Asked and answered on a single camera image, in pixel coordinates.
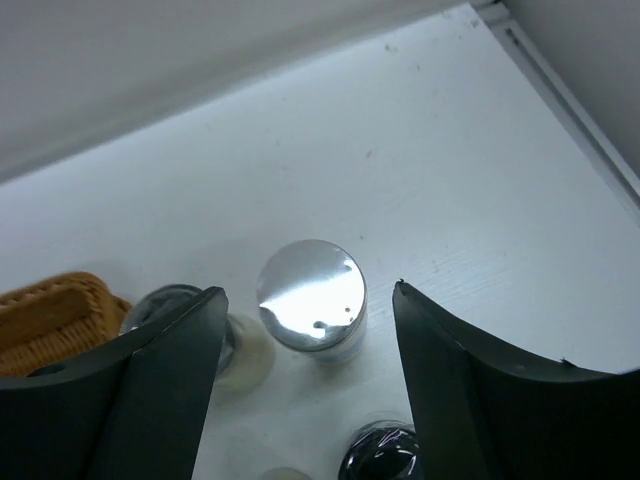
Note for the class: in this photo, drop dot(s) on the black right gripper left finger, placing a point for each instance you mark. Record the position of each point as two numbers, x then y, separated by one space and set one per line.
133 408

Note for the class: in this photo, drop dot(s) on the brown wicker divided basket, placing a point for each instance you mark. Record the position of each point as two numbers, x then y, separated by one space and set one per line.
55 319

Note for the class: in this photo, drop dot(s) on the tall blue label bottle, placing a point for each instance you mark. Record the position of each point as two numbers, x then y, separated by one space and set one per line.
312 299

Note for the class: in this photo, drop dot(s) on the black cap sugar grinder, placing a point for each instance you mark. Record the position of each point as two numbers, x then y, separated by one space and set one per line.
247 355

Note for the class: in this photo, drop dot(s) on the black knob cap jar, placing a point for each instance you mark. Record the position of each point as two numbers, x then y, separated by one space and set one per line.
384 450

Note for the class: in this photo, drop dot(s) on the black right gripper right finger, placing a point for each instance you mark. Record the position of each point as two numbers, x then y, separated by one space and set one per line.
486 409

